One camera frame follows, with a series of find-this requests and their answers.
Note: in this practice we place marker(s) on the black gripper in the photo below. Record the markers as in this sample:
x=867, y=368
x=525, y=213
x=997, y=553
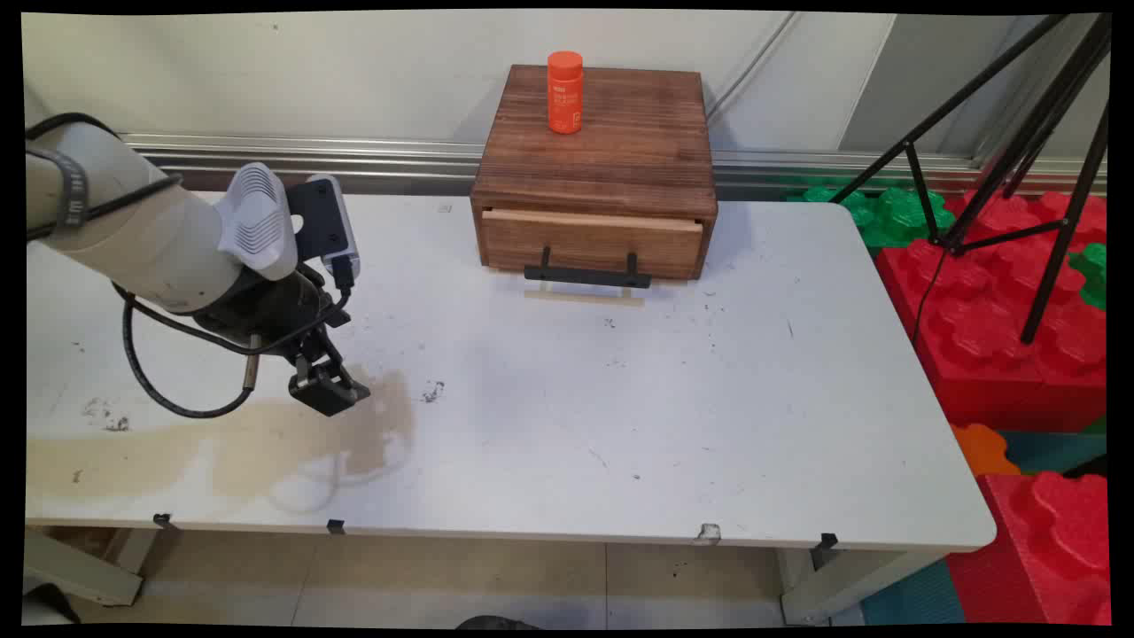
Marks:
x=283, y=310

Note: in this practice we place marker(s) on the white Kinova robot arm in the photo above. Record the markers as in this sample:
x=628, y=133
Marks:
x=151, y=239

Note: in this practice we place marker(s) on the dark wooden drawer cabinet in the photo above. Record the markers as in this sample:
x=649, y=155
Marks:
x=602, y=159

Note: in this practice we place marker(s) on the orange plastic bottle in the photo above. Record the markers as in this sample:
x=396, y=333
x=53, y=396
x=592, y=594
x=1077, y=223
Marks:
x=564, y=93

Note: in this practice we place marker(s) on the orange foam block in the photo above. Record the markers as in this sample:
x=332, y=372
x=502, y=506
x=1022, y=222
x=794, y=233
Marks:
x=982, y=450

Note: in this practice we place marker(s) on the red foam blocks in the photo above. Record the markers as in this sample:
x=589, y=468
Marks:
x=992, y=346

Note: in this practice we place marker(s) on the black tripod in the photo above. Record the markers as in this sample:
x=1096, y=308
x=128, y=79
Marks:
x=1063, y=186

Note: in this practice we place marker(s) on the small green foam block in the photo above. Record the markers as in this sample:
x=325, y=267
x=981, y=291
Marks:
x=1091, y=275

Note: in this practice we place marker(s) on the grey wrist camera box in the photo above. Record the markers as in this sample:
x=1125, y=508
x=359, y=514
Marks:
x=330, y=226

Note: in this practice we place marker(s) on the aluminium wall rail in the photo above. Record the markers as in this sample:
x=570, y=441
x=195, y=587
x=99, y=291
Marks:
x=399, y=158

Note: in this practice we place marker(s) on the white table leg frame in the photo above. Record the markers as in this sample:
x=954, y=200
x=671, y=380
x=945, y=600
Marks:
x=80, y=571
x=842, y=589

